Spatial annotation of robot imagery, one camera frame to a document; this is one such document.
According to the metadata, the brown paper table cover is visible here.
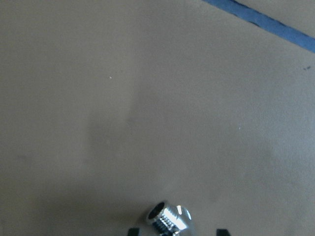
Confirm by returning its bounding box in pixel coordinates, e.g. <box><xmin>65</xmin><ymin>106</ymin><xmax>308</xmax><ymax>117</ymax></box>
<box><xmin>0</xmin><ymin>0</ymin><xmax>315</xmax><ymax>236</ymax></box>

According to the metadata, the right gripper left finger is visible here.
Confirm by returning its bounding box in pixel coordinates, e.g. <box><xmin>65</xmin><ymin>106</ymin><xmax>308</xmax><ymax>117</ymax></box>
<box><xmin>127</xmin><ymin>228</ymin><xmax>141</xmax><ymax>236</ymax></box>

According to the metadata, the chrome metal pipe fitting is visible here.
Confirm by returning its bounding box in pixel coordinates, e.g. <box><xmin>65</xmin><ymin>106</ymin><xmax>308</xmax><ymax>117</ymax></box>
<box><xmin>146</xmin><ymin>201</ymin><xmax>196</xmax><ymax>236</ymax></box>

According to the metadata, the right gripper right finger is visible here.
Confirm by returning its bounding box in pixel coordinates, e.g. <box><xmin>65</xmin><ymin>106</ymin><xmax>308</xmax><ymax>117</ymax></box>
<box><xmin>216</xmin><ymin>229</ymin><xmax>231</xmax><ymax>236</ymax></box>

